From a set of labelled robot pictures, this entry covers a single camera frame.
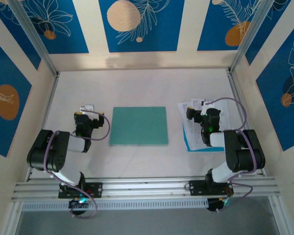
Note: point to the white printed text sheet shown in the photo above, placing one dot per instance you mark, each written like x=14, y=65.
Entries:
x=224, y=115

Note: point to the white sheet with red mark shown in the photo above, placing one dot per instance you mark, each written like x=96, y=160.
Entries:
x=190, y=133

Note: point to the green paper folder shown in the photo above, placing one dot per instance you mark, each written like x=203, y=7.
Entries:
x=139, y=126

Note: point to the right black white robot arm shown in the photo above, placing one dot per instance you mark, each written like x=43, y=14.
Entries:
x=245, y=151

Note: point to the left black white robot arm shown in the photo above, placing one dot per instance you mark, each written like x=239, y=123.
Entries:
x=49, y=151

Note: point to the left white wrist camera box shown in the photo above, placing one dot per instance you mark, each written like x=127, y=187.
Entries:
x=87, y=107

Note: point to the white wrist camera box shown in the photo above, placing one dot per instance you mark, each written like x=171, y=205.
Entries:
x=207, y=102
x=87, y=107

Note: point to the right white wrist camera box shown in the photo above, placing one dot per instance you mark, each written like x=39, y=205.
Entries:
x=207, y=102

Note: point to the aluminium table side rail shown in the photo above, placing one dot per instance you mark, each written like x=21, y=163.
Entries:
x=232, y=83
x=49, y=105

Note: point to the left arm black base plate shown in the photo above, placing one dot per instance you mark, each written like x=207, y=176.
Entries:
x=97, y=189

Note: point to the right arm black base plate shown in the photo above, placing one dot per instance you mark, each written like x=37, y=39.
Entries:
x=196, y=188

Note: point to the aluminium frame cross rail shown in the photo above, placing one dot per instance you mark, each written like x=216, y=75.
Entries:
x=147, y=188

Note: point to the aluminium frame post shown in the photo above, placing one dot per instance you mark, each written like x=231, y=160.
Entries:
x=251, y=36
x=38, y=40

